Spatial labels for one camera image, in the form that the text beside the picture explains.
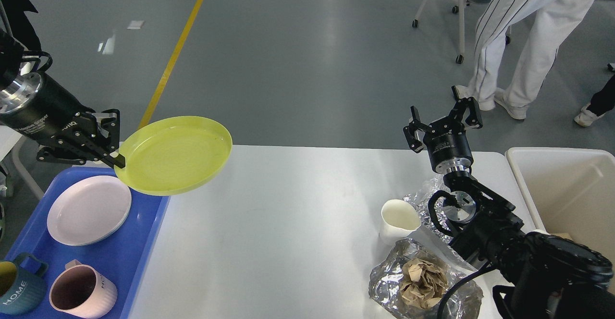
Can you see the pink ceramic mug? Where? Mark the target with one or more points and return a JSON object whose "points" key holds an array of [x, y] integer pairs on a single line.
{"points": [[82, 291]]}

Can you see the white office chair left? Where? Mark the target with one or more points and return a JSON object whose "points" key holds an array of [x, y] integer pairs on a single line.
{"points": [[29, 181]]}

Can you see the blue plastic tray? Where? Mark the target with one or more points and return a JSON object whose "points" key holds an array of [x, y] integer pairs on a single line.
{"points": [[121, 257]]}

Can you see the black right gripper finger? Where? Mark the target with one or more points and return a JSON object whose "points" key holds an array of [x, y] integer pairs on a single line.
{"points": [[466, 111], [412, 129]]}

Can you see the blue HOME mug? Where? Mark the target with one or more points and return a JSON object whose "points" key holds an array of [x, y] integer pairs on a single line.
{"points": [[21, 290]]}

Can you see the yellow plastic plate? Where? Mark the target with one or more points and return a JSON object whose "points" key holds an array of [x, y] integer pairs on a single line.
{"points": [[174, 155]]}

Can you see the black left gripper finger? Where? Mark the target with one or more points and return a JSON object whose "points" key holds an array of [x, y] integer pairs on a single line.
{"points": [[107, 131], [72, 147]]}

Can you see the beige plastic bin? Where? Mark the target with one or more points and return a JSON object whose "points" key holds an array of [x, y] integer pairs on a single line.
{"points": [[571, 189]]}

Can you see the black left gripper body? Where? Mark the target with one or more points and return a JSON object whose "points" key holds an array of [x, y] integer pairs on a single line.
{"points": [[38, 107]]}

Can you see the small white side table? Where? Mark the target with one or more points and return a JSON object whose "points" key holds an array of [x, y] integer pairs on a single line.
{"points": [[11, 143]]}

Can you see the person in white trousers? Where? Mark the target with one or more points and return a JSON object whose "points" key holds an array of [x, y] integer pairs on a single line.
{"points": [[554, 21]]}

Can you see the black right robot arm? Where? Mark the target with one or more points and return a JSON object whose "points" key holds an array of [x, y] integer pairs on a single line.
{"points": [[549, 277]]}

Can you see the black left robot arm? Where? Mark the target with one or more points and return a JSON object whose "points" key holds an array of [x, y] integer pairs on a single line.
{"points": [[12, 64]]}

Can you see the white paper cup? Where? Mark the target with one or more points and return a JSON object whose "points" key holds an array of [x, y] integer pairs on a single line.
{"points": [[398, 220]]}

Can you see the crumpled aluminium foil front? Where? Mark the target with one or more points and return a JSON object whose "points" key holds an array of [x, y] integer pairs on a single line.
{"points": [[386, 278]]}

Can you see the crumpled brown paper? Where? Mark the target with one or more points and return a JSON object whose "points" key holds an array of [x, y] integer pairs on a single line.
{"points": [[423, 283]]}

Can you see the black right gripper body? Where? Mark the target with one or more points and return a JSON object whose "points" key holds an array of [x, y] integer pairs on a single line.
{"points": [[448, 148]]}

